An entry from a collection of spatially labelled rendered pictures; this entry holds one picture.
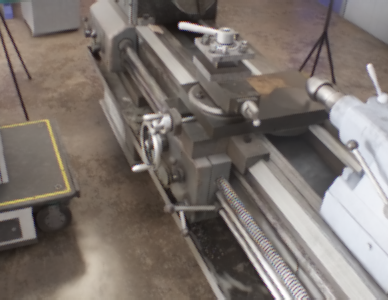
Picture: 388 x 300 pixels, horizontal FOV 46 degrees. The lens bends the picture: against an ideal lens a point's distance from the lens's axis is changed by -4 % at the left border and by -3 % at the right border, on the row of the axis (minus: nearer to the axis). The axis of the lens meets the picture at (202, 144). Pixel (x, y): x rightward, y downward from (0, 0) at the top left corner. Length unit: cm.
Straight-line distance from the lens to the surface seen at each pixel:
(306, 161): 191
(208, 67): 172
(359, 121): 140
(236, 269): 186
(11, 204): 226
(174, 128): 171
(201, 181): 170
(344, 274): 136
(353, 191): 140
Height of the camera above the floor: 182
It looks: 35 degrees down
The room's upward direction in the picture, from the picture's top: 6 degrees clockwise
